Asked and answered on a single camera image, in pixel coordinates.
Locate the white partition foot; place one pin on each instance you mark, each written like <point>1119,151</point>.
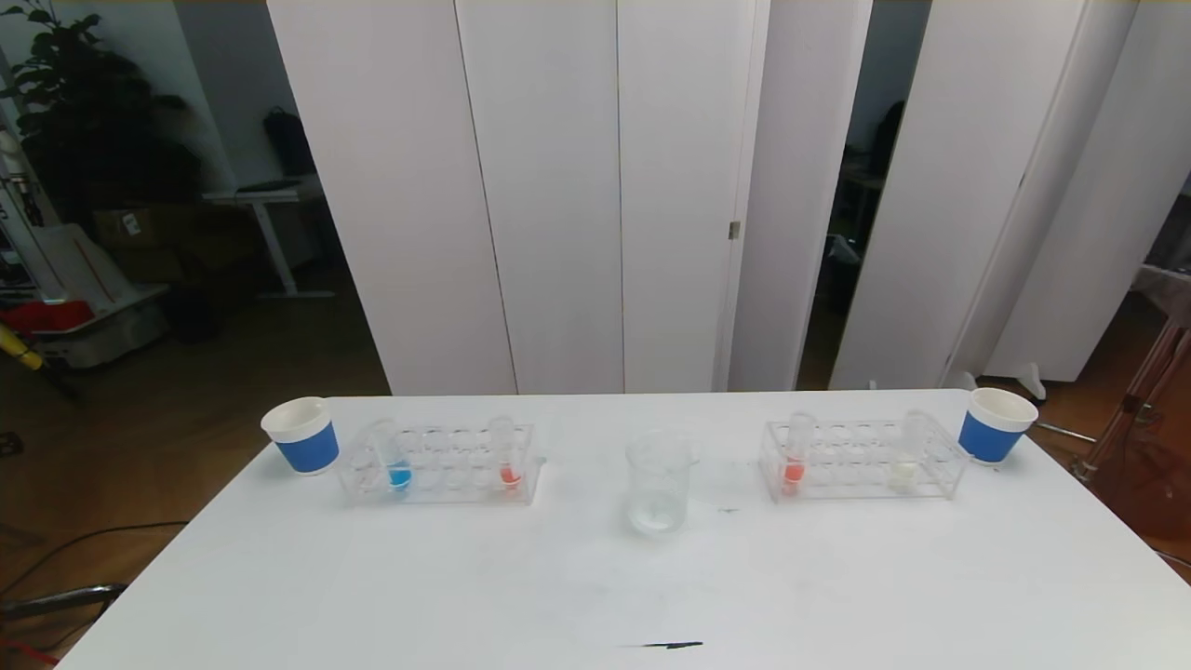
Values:
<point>1031,381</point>

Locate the white partition panel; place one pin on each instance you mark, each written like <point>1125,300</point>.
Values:
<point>791,186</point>
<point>679,186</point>
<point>949,186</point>
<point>391,186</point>
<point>549,186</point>
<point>1098,205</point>

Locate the metal chair leg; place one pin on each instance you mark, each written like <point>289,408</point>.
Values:
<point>65,600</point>

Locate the brown cardboard box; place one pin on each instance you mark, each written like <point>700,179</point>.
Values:
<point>140,228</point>

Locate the test tube with red pigment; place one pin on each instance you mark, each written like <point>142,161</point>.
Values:
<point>793,473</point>
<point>509,476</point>

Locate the clear glass beaker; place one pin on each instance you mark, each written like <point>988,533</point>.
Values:
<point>659,502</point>

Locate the white office desk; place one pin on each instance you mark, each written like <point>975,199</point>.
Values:
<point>265,195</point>

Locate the blue white paper cup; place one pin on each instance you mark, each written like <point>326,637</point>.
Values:
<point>307,448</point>
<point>988,437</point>

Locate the test tube with blue pigment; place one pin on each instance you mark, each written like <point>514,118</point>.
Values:
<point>399,476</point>

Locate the dark green potted plant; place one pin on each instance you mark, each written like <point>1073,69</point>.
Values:
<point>84,121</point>

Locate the clear acrylic test tube rack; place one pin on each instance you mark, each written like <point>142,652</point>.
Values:
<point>856,470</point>
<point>447,486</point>

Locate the test tube with white pigment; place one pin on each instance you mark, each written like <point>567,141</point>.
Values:
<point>903,473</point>

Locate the white floor machine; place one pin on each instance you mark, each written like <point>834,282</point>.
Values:
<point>84,270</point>

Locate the black backpack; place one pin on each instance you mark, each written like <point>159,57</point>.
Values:
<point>288,144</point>

